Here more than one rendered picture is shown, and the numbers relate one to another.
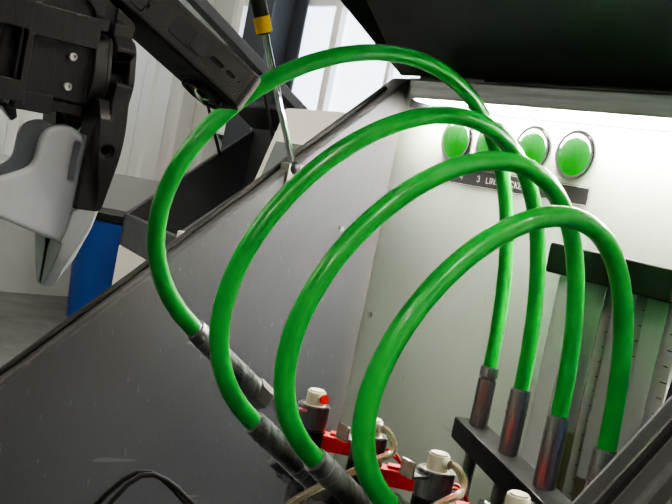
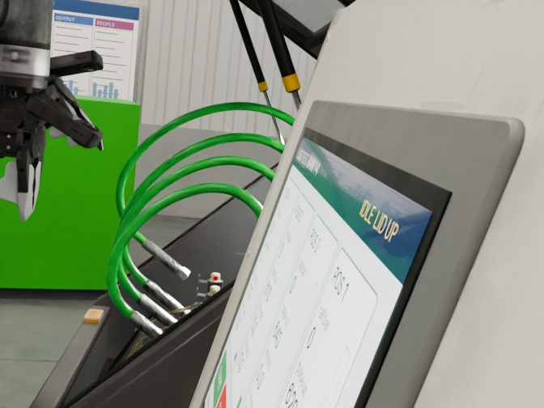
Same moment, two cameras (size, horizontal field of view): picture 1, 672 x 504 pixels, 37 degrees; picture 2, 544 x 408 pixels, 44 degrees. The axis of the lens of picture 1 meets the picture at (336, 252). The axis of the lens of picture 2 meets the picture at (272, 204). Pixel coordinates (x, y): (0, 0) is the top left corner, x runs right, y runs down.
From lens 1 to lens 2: 0.69 m
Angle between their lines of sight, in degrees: 32
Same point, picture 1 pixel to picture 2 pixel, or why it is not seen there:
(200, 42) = (65, 123)
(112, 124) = (21, 160)
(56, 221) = (15, 197)
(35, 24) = not seen: outside the picture
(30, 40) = not seen: outside the picture
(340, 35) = not seen: outside the picture
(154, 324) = (215, 243)
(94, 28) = (14, 125)
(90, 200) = (23, 189)
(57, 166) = (13, 176)
